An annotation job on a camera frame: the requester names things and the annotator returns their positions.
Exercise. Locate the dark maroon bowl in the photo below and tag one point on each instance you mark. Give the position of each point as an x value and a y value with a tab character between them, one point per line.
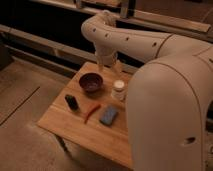
91	82

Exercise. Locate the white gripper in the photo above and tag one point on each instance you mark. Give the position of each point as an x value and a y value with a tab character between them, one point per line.
108	59

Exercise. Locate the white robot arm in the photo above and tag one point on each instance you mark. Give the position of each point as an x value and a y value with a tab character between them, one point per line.
167	98

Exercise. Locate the red chili pepper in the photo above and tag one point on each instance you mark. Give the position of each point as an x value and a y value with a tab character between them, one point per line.
90	111

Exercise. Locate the wooden shelf rail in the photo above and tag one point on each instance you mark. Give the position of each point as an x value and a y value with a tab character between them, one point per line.
186	17

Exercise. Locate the white ceramic cup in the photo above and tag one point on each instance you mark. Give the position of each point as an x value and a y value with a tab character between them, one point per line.
118	90

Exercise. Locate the blue sponge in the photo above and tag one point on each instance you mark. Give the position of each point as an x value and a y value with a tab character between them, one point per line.
108	116

